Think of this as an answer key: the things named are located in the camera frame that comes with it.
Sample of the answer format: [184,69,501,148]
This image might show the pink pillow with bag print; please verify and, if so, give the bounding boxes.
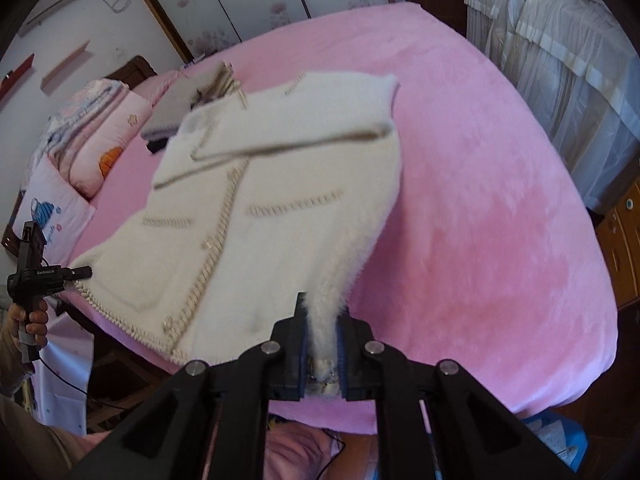
[19,155,97,272]

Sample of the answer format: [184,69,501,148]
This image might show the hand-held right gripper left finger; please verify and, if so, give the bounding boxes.
[65,292,308,480]

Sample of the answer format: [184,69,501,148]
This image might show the folded grey clothes stack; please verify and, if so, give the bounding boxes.
[140,62,229,142]

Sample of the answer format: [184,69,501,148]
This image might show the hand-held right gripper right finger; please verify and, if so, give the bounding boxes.
[335,312,576,480]

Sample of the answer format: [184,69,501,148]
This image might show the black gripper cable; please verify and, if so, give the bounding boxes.
[36,354,102,402]

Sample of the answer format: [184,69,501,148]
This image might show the beige folded garment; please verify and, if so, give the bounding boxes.
[199,61,249,109]

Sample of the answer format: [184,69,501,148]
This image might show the person's beige jacket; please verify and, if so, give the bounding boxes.
[0,394,101,480]

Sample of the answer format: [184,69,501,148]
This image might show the red wall shelf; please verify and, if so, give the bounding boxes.
[0,52,37,99]

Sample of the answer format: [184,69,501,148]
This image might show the floral folded quilt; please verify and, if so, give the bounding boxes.
[30,78,132,172]

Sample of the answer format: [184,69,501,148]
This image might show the white braid-trimmed cardigan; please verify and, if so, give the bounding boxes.
[72,71,403,401]

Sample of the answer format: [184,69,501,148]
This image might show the wooden drawer cabinet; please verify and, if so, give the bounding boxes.
[594,194,640,312]

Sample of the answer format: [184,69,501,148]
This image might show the person's left hand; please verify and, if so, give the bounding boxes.
[6,300,49,348]

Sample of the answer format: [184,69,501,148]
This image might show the wooden bed frame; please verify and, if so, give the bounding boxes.
[82,347,168,433]

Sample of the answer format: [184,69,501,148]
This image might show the pink fleece bed blanket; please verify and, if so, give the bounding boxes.
[55,1,622,437]

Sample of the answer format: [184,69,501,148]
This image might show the person's left forearm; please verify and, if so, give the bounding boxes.
[0,332,32,402]

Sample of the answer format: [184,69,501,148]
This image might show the wooden wall shelf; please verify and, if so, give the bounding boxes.
[40,40,92,94]

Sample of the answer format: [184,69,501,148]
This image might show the dark wooden headboard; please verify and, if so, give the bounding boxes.
[102,55,162,92]

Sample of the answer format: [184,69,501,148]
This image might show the lace-covered furniture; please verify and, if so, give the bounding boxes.
[464,0,640,212]

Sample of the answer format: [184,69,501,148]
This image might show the floral sliding-door wardrobe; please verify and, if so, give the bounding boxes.
[120,0,407,62]

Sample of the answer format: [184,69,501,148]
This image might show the white floral bed sheet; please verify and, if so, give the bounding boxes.
[27,302,98,438]

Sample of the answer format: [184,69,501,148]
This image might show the person's pink pants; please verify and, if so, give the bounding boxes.
[264,424,347,480]

